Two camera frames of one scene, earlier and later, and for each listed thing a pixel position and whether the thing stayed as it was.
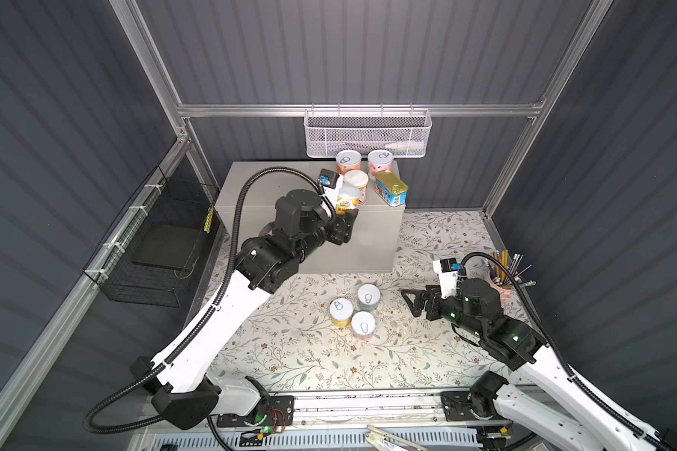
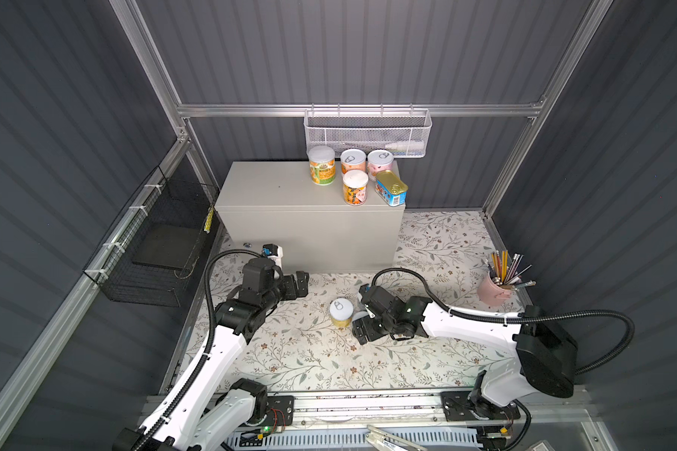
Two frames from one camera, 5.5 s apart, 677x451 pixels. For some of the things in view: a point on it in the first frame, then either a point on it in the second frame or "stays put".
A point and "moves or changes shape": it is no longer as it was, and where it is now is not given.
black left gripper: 340,227 -> 291,292
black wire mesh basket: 149,256 stays put
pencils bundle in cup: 500,276 stays put
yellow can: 340,312 stays put
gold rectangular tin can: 390,189 stays put
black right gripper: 432,295 -> 368,333
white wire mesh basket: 404,132 stays put
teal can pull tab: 368,297 moves or changes shape
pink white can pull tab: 380,161 stays put
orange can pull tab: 348,160 stays put
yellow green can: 348,192 -> 322,154
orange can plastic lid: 355,178 stays put
